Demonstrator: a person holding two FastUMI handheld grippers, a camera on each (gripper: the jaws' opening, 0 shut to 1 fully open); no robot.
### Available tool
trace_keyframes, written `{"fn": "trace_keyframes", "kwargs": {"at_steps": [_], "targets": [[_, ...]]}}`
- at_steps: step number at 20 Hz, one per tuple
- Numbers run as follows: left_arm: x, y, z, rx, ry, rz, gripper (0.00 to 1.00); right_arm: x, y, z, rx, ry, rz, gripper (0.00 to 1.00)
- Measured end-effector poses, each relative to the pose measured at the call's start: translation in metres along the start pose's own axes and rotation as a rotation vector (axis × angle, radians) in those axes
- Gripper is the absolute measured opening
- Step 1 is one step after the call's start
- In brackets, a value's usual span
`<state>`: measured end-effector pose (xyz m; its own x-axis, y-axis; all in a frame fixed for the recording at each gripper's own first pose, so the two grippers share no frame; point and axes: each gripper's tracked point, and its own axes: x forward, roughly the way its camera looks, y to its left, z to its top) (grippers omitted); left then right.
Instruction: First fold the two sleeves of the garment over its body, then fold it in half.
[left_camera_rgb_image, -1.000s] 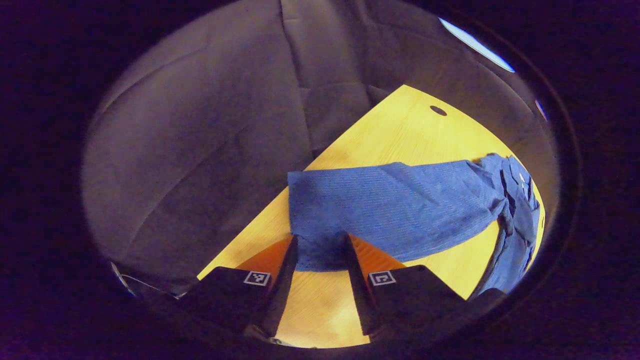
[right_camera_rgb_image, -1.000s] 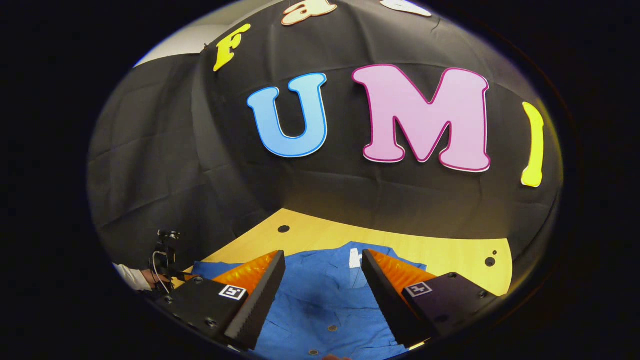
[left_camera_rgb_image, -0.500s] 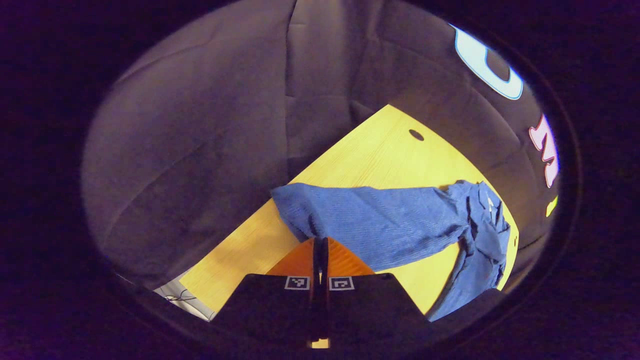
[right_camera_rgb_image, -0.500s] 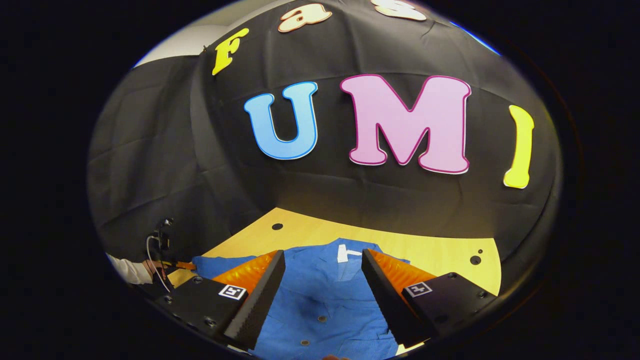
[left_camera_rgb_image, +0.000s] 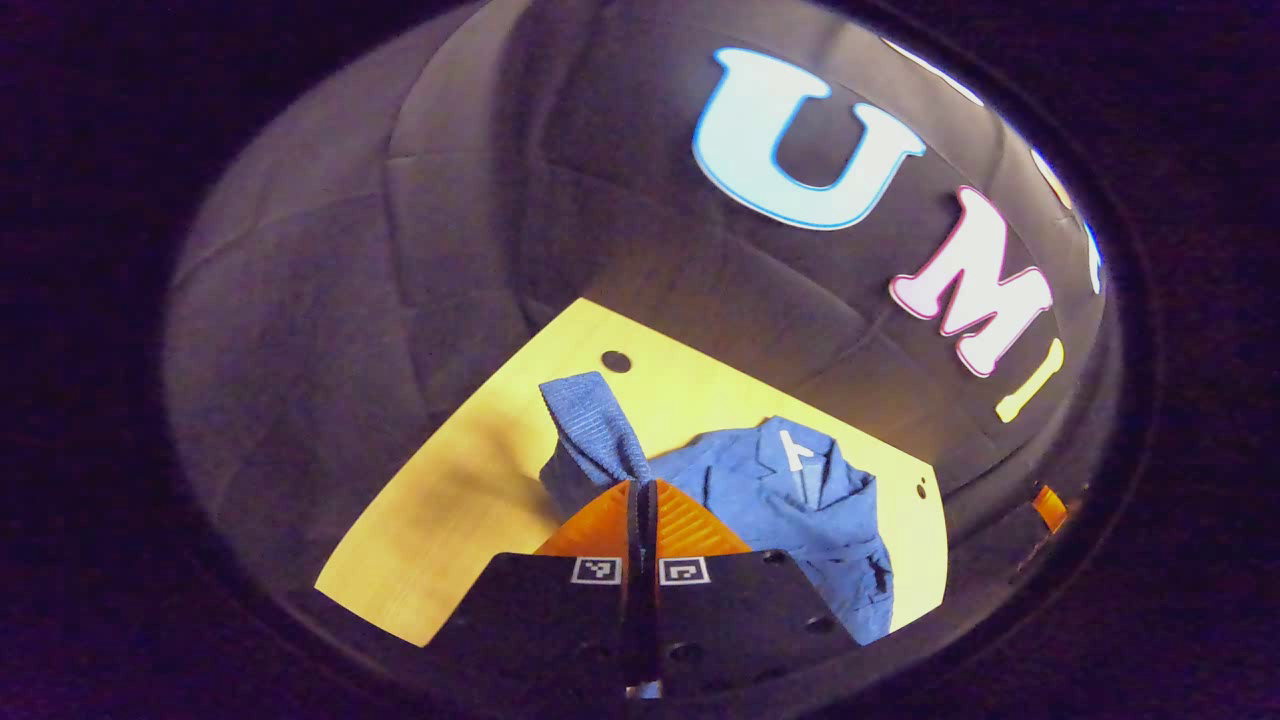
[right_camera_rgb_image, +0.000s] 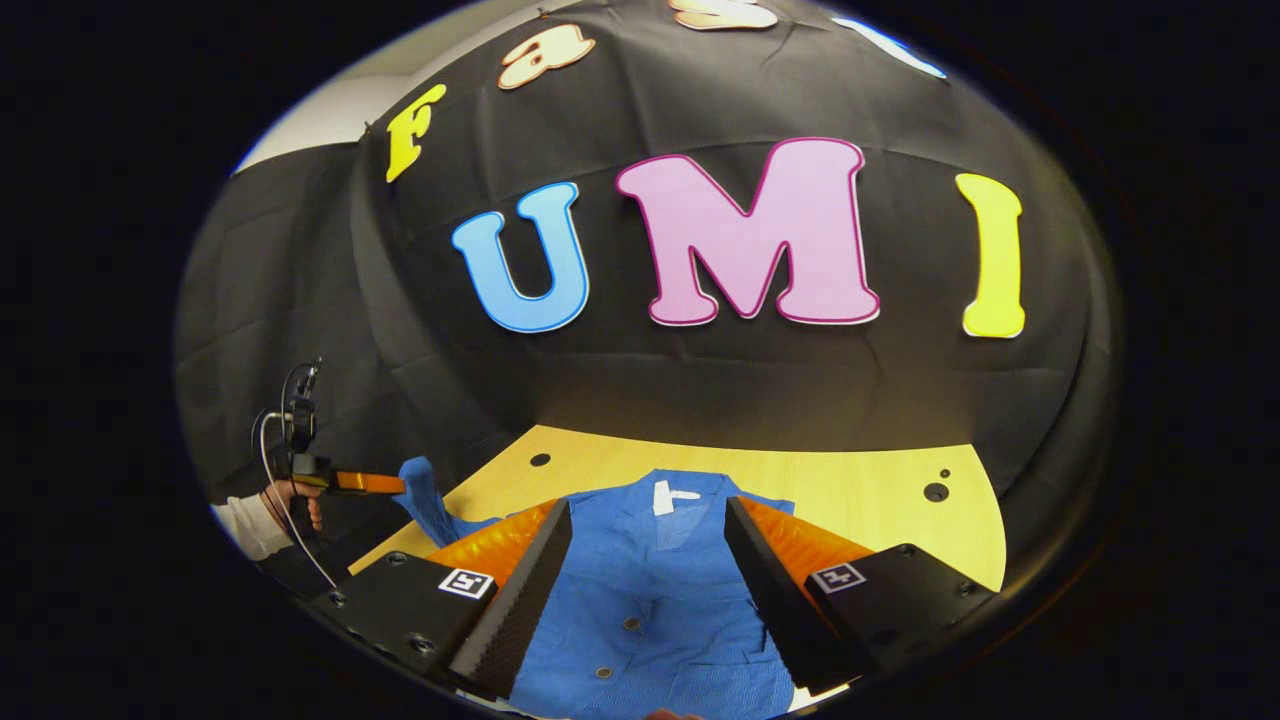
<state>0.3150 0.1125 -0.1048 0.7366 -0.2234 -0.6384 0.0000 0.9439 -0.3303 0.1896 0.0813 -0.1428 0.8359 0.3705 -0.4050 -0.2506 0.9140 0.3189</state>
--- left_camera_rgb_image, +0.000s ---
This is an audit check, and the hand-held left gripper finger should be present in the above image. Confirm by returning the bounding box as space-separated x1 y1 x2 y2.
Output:
428 479 643 696
641 478 863 698

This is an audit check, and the blue shirt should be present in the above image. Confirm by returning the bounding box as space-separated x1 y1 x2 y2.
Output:
538 370 894 646

